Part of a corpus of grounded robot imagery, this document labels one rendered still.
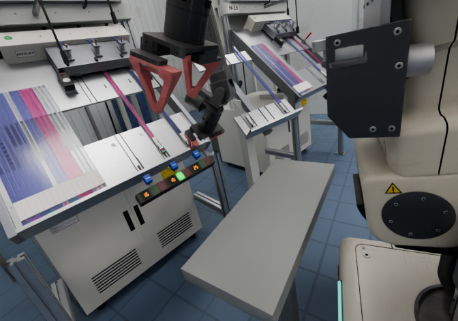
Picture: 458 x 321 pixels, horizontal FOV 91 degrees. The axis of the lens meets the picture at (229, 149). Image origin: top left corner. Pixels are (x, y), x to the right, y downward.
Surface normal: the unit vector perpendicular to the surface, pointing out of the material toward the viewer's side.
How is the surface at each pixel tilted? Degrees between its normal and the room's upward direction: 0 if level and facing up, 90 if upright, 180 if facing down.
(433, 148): 90
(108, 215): 90
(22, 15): 90
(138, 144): 43
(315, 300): 0
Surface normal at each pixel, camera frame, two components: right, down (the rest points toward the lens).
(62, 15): 0.68, 0.15
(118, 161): 0.33, -0.55
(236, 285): -0.18, -0.91
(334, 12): -0.54, 0.41
